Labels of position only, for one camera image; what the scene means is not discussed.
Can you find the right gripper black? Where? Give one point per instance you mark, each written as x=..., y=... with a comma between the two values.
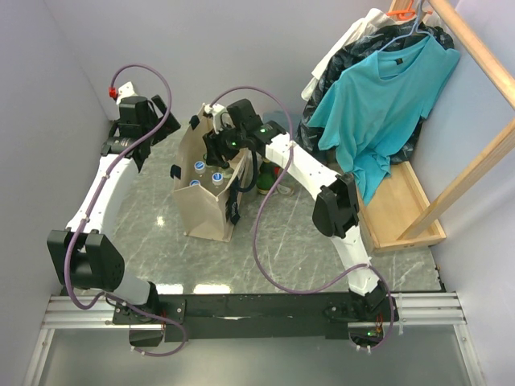
x=215, y=148

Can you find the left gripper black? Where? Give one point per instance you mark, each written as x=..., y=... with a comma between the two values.
x=170, y=126

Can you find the green Perrier glass bottle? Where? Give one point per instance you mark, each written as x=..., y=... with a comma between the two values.
x=266, y=177

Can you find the clear Chang bottle green cap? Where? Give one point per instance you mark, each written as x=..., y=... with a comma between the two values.
x=287, y=186

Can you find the clear glass bottle silver cap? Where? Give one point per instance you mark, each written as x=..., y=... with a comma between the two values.
x=227, y=173

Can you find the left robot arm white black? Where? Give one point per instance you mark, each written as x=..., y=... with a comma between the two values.
x=82, y=253

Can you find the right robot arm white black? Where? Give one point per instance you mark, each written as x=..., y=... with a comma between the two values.
x=335, y=214

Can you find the beige canvas tote bag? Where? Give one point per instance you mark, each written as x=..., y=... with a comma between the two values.
x=205, y=209

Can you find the folded grey cloth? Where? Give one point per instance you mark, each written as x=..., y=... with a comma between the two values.
x=281, y=118

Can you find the plastic water bottle blue cap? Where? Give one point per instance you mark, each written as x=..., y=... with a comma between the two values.
x=200, y=169

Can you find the teal t-shirt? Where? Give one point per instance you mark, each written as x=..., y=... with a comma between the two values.
x=370, y=112

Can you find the white garment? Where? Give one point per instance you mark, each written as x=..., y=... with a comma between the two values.
x=372, y=22

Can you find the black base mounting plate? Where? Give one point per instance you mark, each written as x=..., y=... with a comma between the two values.
x=245, y=316

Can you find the orange hanger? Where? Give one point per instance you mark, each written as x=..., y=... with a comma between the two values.
x=405, y=14

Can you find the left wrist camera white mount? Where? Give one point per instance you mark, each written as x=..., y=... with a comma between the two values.
x=124, y=91

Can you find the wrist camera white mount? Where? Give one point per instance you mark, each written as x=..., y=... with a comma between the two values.
x=124, y=91
x=220, y=117

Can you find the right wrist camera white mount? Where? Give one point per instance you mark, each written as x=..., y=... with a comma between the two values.
x=220, y=117

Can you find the wooden clothes rack frame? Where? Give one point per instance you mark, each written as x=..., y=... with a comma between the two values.
x=468, y=133

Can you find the aluminium rail frame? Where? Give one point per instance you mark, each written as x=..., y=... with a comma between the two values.
x=414, y=309

